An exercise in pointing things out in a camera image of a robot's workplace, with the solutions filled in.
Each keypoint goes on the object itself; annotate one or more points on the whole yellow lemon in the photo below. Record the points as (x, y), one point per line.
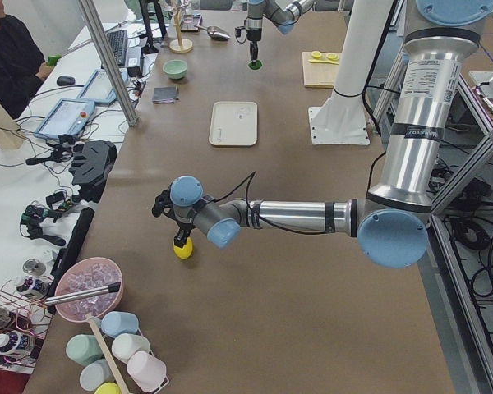
(185, 251)

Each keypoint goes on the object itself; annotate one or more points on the green lime slice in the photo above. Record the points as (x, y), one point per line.
(256, 65)

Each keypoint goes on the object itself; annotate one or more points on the cream rectangular tray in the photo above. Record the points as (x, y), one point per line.
(233, 124)

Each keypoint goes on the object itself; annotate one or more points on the steel scoop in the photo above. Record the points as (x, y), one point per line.
(215, 33)

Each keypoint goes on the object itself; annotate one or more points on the wooden cutting board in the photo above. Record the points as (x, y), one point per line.
(319, 73)

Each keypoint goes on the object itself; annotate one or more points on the wooden mug tree stand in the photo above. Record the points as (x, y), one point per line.
(179, 44)

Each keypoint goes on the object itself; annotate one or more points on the green ceramic bowl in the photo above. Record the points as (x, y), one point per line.
(175, 69)

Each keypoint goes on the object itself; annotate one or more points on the pink bowl with ice cubes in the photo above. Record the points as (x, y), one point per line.
(89, 274)

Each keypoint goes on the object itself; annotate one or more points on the dark grey folded cloth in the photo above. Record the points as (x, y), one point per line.
(168, 94)

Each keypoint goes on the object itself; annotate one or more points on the blue cup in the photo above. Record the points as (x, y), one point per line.
(115, 323)

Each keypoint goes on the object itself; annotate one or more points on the white cup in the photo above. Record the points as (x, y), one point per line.
(125, 345)

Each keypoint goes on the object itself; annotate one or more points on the pink cup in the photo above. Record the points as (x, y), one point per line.
(148, 372)

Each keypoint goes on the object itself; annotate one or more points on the black keyboard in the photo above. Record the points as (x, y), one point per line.
(118, 42)

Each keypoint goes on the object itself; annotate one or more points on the green cup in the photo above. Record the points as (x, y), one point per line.
(83, 349)

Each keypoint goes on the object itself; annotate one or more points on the blue teach pendant far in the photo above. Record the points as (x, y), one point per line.
(98, 88)

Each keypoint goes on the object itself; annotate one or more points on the blue teach pendant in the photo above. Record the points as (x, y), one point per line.
(68, 117)
(98, 88)

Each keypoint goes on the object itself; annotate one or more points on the grey cup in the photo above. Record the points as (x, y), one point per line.
(95, 374)

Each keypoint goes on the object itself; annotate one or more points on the yellow cup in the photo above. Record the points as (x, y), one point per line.
(108, 388)

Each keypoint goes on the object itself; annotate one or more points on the blue teach pendant near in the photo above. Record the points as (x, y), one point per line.
(68, 117)

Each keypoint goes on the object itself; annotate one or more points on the black computer mouse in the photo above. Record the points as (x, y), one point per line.
(65, 81)

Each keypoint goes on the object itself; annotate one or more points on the person in black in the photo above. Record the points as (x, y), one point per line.
(23, 68)

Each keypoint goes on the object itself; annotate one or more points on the metal tongs handle in bowl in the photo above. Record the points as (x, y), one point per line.
(84, 294)

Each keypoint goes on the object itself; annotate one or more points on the white pillar with base plate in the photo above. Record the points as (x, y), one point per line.
(342, 119)

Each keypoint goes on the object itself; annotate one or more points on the black plastic bracket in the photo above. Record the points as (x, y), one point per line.
(92, 162)

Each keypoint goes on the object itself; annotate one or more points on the aluminium frame post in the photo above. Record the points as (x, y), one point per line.
(100, 41)

